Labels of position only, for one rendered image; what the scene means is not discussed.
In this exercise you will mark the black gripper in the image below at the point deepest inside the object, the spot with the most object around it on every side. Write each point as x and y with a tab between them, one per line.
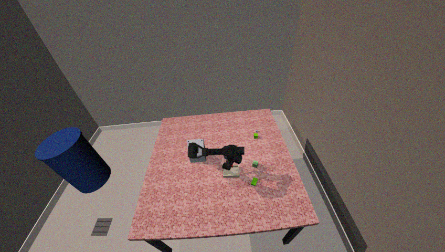
227	165

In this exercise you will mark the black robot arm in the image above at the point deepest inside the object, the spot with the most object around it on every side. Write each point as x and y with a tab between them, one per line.
228	151

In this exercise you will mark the beige shallow tray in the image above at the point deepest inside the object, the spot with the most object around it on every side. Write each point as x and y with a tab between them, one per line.
233	172

